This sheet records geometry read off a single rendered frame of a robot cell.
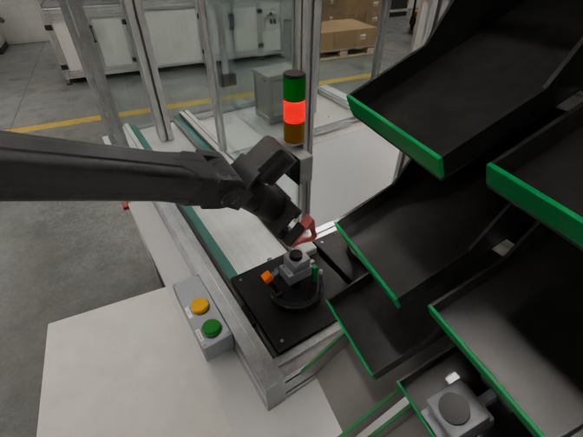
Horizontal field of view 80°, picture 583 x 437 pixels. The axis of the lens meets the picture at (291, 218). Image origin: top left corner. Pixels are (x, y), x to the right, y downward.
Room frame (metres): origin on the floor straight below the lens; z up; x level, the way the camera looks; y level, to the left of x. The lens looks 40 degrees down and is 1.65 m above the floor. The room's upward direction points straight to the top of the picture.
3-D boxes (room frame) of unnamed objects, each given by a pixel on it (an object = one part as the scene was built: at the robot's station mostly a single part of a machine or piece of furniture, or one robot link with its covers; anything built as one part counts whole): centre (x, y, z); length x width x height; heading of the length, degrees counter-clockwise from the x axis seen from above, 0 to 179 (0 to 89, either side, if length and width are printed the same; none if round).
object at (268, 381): (0.69, 0.27, 0.91); 0.89 x 0.06 x 0.11; 33
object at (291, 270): (0.55, -0.02, 1.06); 0.08 x 0.04 x 0.07; 123
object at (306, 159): (0.77, -0.01, 1.29); 0.12 x 0.05 x 0.25; 33
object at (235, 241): (0.81, 0.13, 0.91); 0.84 x 0.28 x 0.10; 33
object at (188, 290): (0.50, 0.22, 0.93); 0.21 x 0.07 x 0.06; 33
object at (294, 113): (0.77, -0.01, 1.33); 0.05 x 0.05 x 0.05
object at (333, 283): (0.54, -0.01, 0.96); 0.24 x 0.24 x 0.02; 33
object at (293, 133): (0.77, -0.01, 1.28); 0.05 x 0.05 x 0.05
